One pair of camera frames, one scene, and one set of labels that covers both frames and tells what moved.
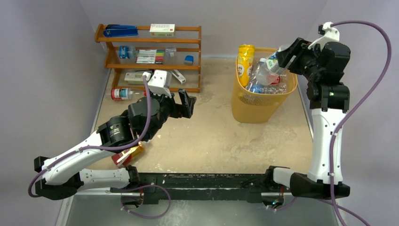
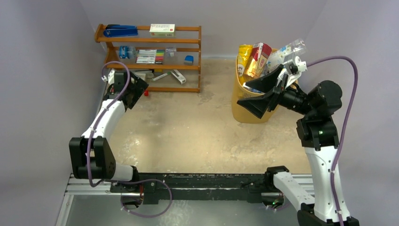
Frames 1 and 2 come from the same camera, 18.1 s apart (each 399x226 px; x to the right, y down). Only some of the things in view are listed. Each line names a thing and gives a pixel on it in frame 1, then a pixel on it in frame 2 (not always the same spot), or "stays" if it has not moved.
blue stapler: [120, 30] stays
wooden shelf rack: [153, 56] stays
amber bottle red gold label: [123, 159] → [257, 60]
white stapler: [180, 77] stays
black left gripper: [187, 104] → [139, 87]
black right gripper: [292, 55] → [277, 93]
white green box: [162, 30] stays
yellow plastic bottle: [245, 58] stays
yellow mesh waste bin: [249, 108] stays
